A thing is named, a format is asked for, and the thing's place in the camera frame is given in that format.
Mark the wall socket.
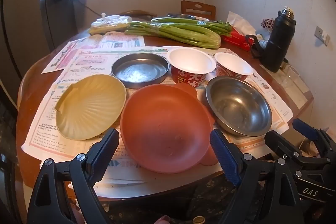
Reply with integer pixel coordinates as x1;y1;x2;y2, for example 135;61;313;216
314;26;331;46

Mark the white bowl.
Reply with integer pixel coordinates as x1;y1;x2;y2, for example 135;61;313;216
214;52;254;81

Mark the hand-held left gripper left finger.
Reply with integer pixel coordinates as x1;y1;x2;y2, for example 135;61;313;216
26;128;120;224

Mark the plain white paper sheet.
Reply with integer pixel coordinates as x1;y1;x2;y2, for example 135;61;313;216
68;160;226;199

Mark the large printed newspaper sheet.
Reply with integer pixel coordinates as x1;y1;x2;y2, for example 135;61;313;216
21;46;294;161

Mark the wooden chair with curved back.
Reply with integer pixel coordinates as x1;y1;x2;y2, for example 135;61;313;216
119;10;157;20

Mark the small printed newspaper sheet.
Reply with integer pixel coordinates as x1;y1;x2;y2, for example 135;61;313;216
100;31;145;49

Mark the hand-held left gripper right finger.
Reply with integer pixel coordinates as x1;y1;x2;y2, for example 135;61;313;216
209;129;307;224

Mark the celery bundle with pale base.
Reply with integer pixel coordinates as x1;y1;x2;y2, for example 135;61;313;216
125;21;221;49

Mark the large red paper bowl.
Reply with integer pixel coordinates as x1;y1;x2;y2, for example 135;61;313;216
166;48;216;88

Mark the grey refrigerator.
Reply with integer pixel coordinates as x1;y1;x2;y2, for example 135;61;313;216
0;0;53;88

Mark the clear plastic bag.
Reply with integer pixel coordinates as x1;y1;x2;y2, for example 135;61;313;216
88;13;132;35

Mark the steel plate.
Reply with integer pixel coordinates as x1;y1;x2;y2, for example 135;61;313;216
111;53;171;89

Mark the thin green celery bundle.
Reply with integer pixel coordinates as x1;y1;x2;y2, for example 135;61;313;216
151;17;233;37

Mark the pink banner printed sheet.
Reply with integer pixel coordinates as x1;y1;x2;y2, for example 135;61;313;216
41;39;105;74

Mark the person's dark floral garment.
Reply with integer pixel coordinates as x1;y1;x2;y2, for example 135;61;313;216
102;174;265;224

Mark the red tissue box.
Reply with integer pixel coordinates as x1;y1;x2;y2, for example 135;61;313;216
222;11;256;51

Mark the deep steel bowl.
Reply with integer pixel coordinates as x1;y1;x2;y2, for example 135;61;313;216
205;76;273;137

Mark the patterned flower bunch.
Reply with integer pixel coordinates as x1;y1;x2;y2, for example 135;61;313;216
261;18;275;30

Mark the black thermos flask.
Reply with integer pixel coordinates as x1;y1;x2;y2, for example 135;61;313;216
261;7;296;73

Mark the yellow shell-shaped plate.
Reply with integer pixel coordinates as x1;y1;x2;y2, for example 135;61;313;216
55;74;127;140

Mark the wooden chair with cutout back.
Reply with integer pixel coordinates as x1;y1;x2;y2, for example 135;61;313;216
181;0;216;20

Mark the steel basin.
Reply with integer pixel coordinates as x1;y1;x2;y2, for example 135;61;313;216
166;13;197;20

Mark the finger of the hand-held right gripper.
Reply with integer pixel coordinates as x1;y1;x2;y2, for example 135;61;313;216
265;130;315;180
292;118;336;159

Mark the orange plastic plate with ears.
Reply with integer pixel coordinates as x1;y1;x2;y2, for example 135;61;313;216
120;82;219;174

